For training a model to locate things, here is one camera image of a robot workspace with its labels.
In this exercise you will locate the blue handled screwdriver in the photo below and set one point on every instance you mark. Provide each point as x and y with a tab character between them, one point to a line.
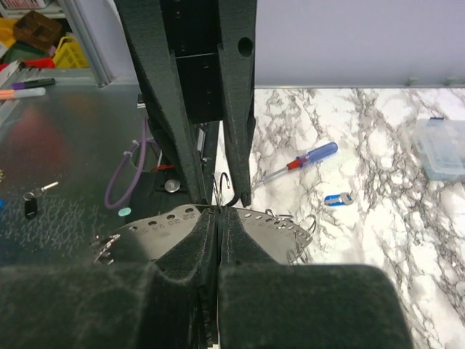
311	157

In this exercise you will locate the aluminium extrusion rail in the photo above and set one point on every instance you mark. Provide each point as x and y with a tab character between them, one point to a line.
97	27

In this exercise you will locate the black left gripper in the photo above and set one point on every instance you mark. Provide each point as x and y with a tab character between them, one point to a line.
173	45

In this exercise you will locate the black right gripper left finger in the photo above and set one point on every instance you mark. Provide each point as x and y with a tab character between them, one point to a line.
167	303

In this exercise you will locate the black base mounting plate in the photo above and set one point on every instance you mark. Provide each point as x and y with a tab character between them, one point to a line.
170	174

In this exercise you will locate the clear plastic organizer box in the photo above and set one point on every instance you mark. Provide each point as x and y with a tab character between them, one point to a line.
440	147

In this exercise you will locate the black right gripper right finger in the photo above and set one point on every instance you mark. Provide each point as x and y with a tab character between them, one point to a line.
263	304

